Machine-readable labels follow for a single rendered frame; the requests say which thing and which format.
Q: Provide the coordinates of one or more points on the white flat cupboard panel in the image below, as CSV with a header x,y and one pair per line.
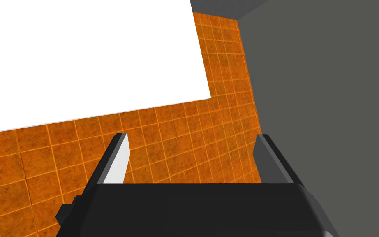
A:
x,y
87,56

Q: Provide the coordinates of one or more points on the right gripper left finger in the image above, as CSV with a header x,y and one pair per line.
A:
x,y
114,164

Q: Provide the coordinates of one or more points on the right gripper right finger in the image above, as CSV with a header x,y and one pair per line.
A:
x,y
271,164

